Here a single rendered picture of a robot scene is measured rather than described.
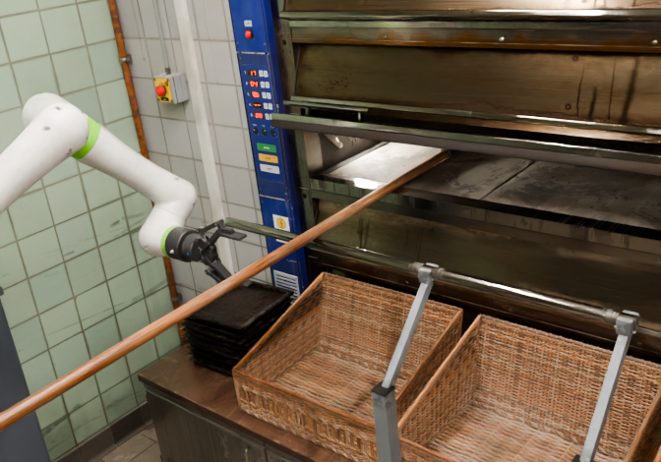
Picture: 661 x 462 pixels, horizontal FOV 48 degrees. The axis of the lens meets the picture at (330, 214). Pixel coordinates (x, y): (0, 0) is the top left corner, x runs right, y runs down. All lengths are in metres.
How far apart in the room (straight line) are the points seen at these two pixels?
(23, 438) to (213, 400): 0.60
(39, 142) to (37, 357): 1.40
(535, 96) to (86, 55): 1.72
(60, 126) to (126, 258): 1.43
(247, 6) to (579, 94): 1.09
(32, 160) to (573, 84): 1.29
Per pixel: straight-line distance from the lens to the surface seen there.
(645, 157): 1.75
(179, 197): 2.16
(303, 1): 2.32
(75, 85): 2.98
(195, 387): 2.60
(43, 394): 1.59
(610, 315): 1.66
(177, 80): 2.80
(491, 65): 2.03
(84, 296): 3.13
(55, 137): 1.85
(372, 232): 2.42
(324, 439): 2.23
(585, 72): 1.92
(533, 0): 1.91
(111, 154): 2.07
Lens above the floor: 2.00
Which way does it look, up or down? 22 degrees down
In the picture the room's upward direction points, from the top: 7 degrees counter-clockwise
